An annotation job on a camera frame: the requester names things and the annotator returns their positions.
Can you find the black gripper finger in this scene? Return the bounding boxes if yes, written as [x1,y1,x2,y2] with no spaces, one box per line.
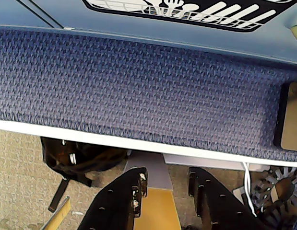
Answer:
[189,167,271,230]
[77,167,149,230]

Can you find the dishwasher door with print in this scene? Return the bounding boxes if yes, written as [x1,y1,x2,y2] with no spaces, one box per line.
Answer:
[54,0,297,34]

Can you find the office chair star base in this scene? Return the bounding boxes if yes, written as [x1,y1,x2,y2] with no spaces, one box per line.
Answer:
[250,165,297,230]

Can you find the white cable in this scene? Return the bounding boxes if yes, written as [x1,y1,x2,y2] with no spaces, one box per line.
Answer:
[241,161,257,218]

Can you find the black backpack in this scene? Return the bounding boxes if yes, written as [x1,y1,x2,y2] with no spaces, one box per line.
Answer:
[40,136,130,213]

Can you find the yellow wooden board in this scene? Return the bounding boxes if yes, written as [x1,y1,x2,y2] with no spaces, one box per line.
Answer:
[133,187,182,230]

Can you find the light wooden strip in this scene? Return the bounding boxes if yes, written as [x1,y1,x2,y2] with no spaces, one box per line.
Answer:
[41,195,71,230]

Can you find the blue woven carpet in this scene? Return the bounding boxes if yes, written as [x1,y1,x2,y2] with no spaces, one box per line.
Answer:
[0,25,297,162]

